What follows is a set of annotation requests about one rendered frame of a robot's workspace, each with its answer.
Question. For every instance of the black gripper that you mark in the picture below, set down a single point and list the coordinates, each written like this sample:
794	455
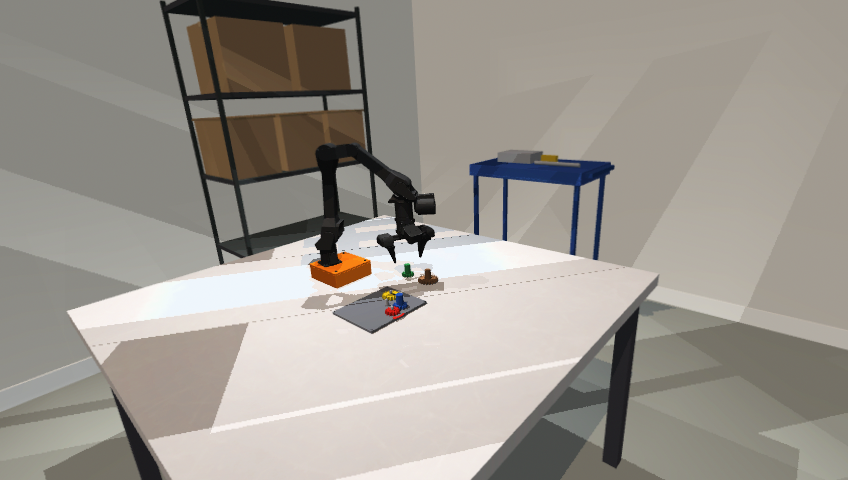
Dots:
387	241

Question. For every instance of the brown gear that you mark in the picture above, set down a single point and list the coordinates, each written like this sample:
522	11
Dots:
428	278

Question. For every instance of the blue gear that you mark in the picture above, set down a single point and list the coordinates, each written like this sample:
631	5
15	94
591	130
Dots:
399	301

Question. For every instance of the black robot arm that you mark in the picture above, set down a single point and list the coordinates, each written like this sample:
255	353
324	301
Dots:
328	156

